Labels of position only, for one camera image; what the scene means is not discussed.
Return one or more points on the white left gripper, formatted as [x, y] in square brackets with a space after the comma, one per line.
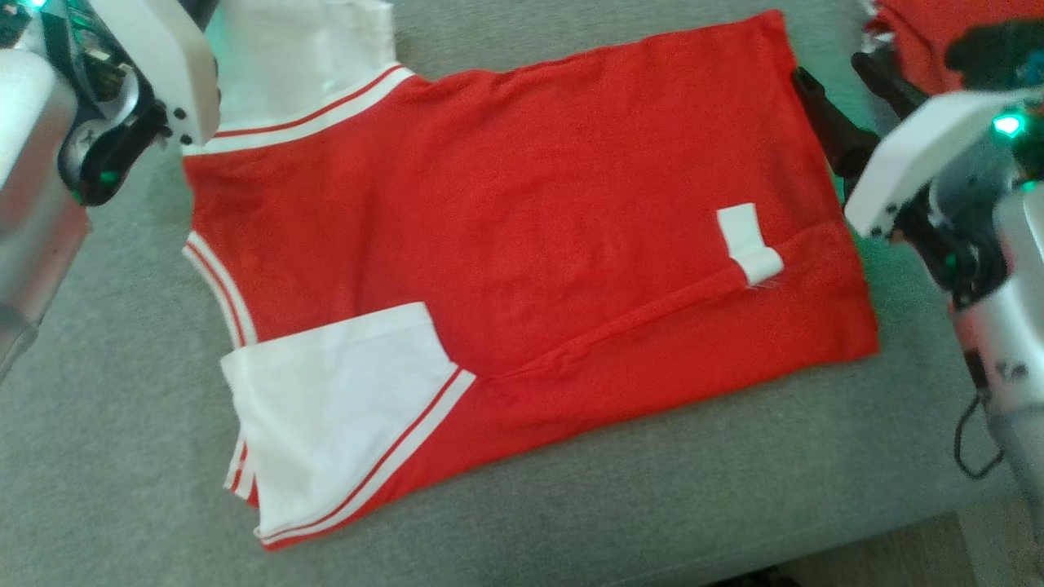
[155, 57]

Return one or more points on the grey fabric sofa seat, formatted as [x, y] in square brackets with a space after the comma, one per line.
[122, 456]

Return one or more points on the red shirt with white trim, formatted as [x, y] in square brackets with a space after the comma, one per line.
[922, 41]

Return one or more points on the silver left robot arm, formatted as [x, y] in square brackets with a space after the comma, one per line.
[33, 187]

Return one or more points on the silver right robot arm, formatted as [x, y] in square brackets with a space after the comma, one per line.
[1015, 367]

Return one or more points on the red shirt with white sleeves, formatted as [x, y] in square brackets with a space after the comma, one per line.
[530, 220]

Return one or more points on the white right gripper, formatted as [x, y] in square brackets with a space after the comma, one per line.
[922, 147]

